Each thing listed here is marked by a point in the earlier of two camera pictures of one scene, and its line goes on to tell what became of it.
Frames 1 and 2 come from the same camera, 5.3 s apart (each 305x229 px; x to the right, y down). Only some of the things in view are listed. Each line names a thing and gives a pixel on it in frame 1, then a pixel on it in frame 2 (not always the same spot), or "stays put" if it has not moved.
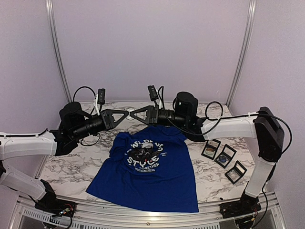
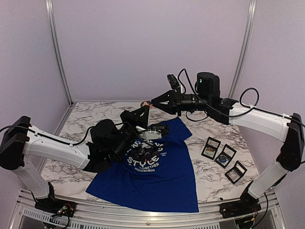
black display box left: x=211 y=148 stays put
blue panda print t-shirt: x=148 y=169 stays put
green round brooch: x=209 y=150 stays put
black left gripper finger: x=108 y=119 to x=138 y=117
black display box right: x=236 y=173 stays put
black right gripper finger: x=151 y=115 to x=167 y=102
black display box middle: x=224 y=159 stays put
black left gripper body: x=85 y=130 to x=122 y=148
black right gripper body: x=167 y=120 to x=186 y=104
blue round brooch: x=222 y=159 stays put
